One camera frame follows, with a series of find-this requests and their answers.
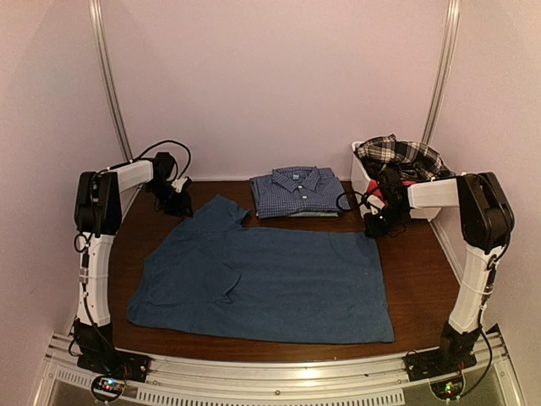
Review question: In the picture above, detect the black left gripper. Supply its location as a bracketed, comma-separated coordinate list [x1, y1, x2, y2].
[147, 181, 194, 218]

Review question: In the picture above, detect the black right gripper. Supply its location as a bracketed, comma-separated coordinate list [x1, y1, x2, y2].
[365, 205, 411, 238]

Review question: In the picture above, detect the dark blue polo shirt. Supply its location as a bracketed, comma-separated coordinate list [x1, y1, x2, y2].
[127, 196, 395, 344]

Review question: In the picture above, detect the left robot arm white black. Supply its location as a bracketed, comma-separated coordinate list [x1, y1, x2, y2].
[74, 152, 194, 335]

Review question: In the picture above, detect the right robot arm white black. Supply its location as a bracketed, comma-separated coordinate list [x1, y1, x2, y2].
[363, 169, 515, 374]

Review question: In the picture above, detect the white plastic laundry bin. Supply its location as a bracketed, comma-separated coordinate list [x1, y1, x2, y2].
[351, 157, 459, 222]

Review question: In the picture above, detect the pink cloth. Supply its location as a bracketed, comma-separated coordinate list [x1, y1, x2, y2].
[367, 179, 417, 201]

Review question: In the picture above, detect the black white plaid shirt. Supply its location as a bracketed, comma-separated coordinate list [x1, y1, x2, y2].
[354, 134, 455, 181]

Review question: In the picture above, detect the light patterned folded garment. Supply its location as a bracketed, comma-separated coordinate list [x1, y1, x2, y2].
[289, 211, 339, 217]

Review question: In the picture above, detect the blue checked folded shirt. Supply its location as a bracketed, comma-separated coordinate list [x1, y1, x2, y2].
[249, 167, 350, 219]

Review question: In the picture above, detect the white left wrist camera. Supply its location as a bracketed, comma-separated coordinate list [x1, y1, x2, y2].
[172, 177, 192, 193]

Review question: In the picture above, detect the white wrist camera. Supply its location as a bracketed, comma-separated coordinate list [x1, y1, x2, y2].
[364, 194, 385, 210]
[172, 177, 192, 193]

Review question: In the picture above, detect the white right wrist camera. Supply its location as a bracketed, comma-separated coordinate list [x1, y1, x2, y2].
[364, 194, 385, 210]

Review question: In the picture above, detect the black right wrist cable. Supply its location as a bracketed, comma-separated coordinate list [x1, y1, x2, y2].
[336, 190, 373, 212]

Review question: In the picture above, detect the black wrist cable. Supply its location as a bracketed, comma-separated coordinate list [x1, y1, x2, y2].
[336, 190, 373, 212]
[126, 139, 194, 183]

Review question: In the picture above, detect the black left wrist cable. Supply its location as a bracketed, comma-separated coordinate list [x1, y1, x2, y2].
[126, 139, 194, 183]

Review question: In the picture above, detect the left aluminium frame post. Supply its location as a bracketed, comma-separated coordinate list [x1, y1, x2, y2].
[88, 0, 134, 161]

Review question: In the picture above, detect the aluminium frame post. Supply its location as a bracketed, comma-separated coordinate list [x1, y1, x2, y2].
[422, 0, 461, 145]
[88, 0, 134, 161]

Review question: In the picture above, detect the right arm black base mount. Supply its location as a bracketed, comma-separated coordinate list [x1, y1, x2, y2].
[402, 346, 484, 403]

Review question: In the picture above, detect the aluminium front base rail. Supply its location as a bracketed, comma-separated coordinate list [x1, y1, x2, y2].
[36, 332, 519, 406]

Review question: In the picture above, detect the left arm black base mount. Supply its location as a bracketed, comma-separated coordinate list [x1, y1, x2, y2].
[77, 351, 150, 403]

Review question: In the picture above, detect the right aluminium frame post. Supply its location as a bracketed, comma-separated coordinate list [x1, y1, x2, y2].
[422, 0, 461, 145]

